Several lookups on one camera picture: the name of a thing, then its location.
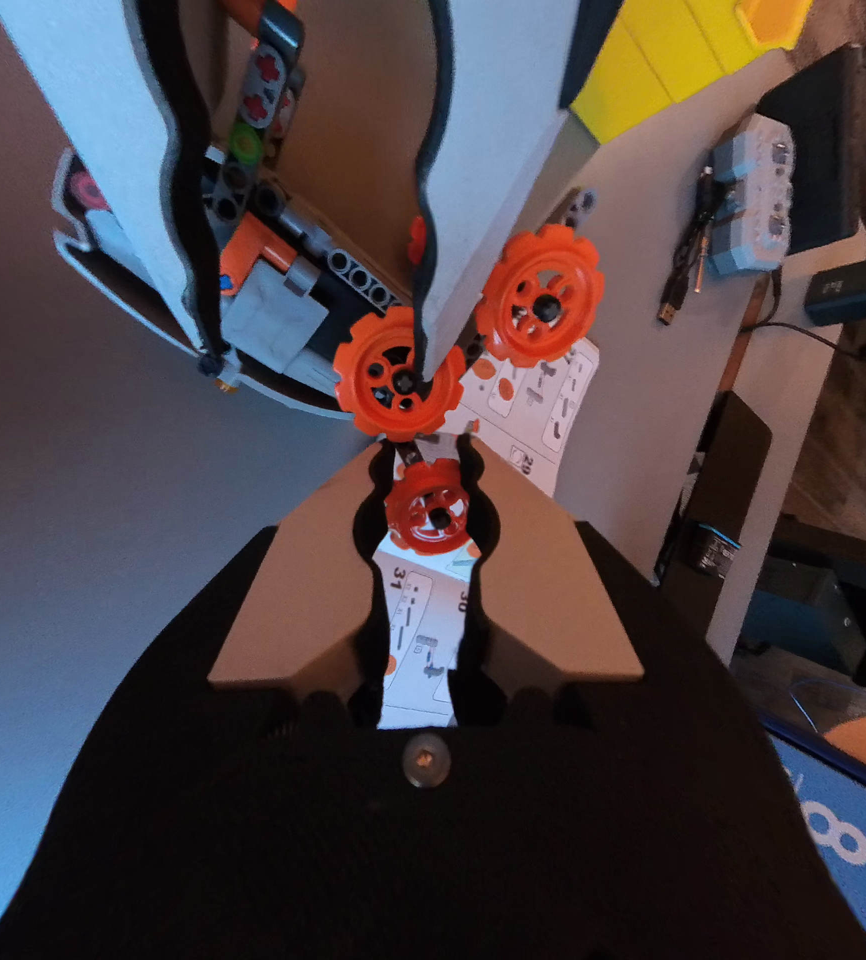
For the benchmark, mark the black bar-shaped device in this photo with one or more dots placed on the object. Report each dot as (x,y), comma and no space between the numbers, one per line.
(860,289)

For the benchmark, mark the black case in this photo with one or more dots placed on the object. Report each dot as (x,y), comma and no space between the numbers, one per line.
(823,112)

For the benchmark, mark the thin metal rod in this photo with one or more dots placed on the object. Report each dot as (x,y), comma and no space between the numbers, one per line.
(698,262)

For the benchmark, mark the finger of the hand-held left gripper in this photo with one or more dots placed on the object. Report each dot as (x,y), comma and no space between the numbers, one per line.
(88,97)
(508,150)

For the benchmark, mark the grey bracket with orange wheels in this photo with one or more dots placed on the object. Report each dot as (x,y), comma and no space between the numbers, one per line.
(373,375)

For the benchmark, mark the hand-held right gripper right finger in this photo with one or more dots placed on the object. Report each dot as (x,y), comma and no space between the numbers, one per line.
(560,600)

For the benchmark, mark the black power adapter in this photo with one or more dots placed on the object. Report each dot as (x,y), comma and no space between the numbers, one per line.
(714,551)

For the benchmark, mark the blue toy kit box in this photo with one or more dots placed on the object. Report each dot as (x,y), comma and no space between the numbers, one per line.
(853,862)

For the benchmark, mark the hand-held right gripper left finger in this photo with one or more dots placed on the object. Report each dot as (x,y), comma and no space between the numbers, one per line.
(298,600)

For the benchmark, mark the open white instruction booklet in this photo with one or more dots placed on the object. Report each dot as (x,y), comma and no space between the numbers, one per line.
(545,420)

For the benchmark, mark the grey orange brick robot model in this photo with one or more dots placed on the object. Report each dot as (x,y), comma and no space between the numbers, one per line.
(275,315)

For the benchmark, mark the yellow plastic bin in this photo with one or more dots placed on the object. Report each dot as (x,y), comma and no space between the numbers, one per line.
(650,67)

